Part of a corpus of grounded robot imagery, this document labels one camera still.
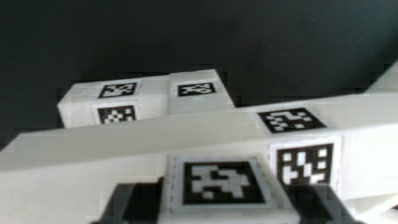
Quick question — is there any white chair leg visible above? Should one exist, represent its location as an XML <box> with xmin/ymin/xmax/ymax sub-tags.
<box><xmin>169</xmin><ymin>69</ymin><xmax>234</xmax><ymax>114</ymax></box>
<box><xmin>57</xmin><ymin>76</ymin><xmax>170</xmax><ymax>128</ymax></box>

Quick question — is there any white chair back frame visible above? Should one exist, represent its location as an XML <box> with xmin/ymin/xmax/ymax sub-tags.
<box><xmin>0</xmin><ymin>62</ymin><xmax>398</xmax><ymax>224</ymax></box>

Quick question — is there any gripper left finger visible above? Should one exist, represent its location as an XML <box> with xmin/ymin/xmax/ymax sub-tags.
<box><xmin>89</xmin><ymin>179</ymin><xmax>163</xmax><ymax>224</ymax></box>

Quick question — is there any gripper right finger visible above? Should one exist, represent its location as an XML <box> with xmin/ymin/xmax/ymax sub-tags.
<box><xmin>284</xmin><ymin>185</ymin><xmax>362</xmax><ymax>224</ymax></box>

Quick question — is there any white tagged cube nut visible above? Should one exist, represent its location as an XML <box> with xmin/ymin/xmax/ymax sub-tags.
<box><xmin>158</xmin><ymin>156</ymin><xmax>300</xmax><ymax>224</ymax></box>

